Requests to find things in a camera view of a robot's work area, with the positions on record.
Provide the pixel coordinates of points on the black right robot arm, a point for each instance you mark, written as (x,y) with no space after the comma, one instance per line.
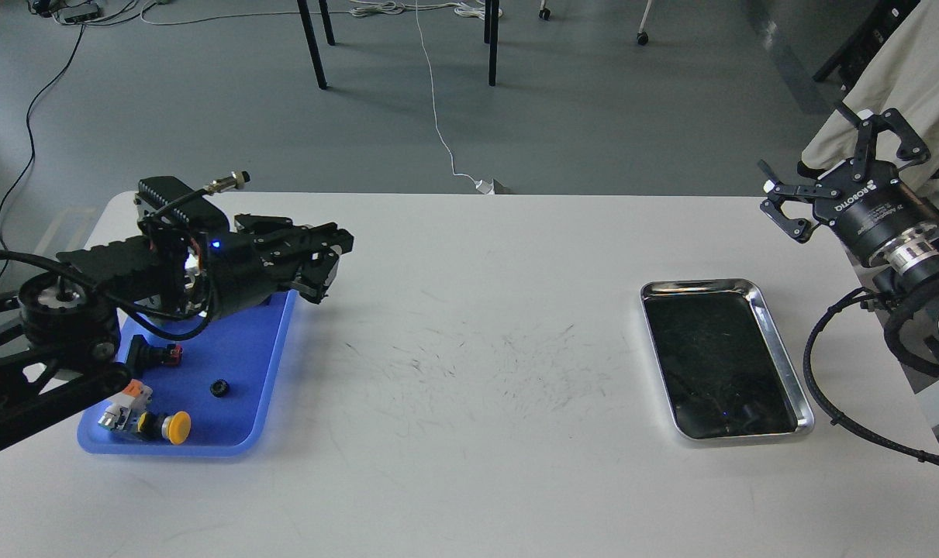
(908,285)

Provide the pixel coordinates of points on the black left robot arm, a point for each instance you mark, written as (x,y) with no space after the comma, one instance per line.
(92,319)

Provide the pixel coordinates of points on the blue plastic tray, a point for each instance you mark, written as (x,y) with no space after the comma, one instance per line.
(244,349)

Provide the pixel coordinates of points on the yellow push button switch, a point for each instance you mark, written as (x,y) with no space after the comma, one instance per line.
(147,426)

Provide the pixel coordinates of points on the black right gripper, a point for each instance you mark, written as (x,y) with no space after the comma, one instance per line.
(872,213)

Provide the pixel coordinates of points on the black selector switch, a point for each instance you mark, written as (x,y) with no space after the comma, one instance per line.
(142,356)

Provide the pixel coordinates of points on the beige jacket on chair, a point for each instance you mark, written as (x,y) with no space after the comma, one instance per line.
(904,75)

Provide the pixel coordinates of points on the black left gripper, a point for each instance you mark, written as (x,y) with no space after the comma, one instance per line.
(242,272)

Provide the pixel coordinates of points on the silver metal tray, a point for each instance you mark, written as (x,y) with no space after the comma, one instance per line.
(727,376)

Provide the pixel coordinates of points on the black power strip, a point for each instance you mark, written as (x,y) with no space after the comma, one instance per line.
(66,11)

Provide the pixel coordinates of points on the black table leg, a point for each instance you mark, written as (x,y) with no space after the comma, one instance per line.
(325,15)
(312,45)

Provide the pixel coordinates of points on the orange grey contact block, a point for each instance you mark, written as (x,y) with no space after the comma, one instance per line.
(124,399)

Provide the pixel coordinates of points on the black cabinet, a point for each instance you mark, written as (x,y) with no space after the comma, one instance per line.
(851,59)

